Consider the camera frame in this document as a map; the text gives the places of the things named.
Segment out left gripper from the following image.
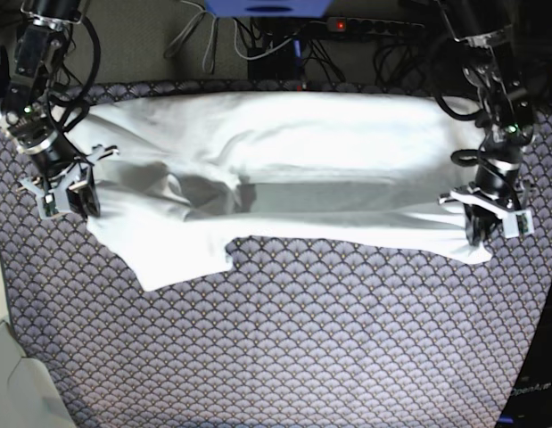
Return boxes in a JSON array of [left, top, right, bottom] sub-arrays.
[[439, 160, 535, 246]]

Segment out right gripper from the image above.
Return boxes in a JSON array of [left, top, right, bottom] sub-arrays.
[[16, 133, 119, 219]]

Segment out white T-shirt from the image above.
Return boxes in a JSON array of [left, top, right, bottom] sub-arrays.
[[69, 92, 490, 292]]

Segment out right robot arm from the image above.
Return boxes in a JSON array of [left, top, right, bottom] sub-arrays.
[[0, 1, 535, 243]]

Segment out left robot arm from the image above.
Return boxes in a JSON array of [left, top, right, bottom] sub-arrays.
[[426, 1, 535, 246]]

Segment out grey plastic bin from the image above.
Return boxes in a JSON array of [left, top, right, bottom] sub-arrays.
[[0, 321, 75, 427]]

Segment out patterned fan-print table cloth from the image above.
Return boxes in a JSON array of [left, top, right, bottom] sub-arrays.
[[0, 81, 552, 427]]

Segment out blue box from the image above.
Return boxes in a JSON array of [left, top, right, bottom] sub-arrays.
[[204, 0, 333, 18]]

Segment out black adapter box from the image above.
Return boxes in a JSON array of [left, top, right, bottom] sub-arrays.
[[247, 45, 298, 80]]

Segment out black power strip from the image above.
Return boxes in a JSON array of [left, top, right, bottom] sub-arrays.
[[325, 17, 425, 37]]

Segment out black OpenArm base plate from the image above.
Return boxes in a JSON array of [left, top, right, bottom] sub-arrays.
[[496, 284, 552, 427]]

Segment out grey cable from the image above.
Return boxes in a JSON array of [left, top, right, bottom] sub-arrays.
[[161, 0, 218, 75]]

